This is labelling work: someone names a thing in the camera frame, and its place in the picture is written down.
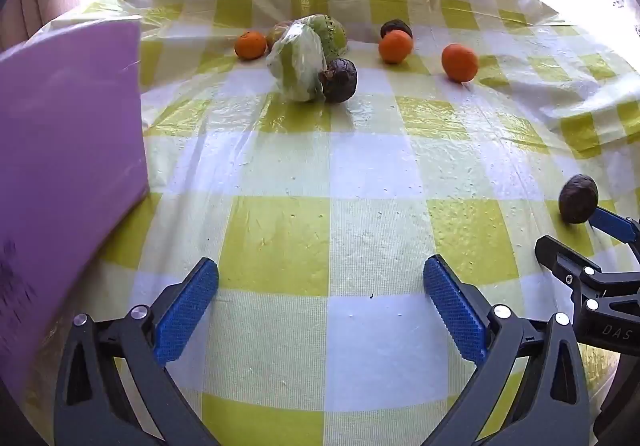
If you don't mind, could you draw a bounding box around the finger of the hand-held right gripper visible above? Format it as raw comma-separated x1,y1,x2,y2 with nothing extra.
590,206,640,245
534,235,640,313

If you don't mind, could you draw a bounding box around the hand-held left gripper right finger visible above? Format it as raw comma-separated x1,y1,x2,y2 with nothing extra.
422,254,593,446

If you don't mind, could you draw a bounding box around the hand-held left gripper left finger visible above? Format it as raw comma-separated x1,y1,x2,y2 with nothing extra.
54,257,221,446

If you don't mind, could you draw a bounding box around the dark brown avocado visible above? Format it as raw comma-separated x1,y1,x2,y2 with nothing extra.
380,20,413,40
558,174,599,225
318,58,359,104

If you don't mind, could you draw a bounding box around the purple cardboard box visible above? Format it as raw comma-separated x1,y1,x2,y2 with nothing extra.
0,19,151,402

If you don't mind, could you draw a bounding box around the yellow white checked tablecloth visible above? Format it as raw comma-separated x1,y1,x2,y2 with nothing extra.
20,0,640,446

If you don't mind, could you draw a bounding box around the orange tangerine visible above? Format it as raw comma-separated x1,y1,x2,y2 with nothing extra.
378,30,414,65
441,43,480,82
234,30,268,61

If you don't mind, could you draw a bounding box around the plastic-wrapped half cabbage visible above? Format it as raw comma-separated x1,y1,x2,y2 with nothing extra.
265,22,328,103

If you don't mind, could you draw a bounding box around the small yellowish wrapped fruit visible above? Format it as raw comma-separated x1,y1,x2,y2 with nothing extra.
266,21,296,52

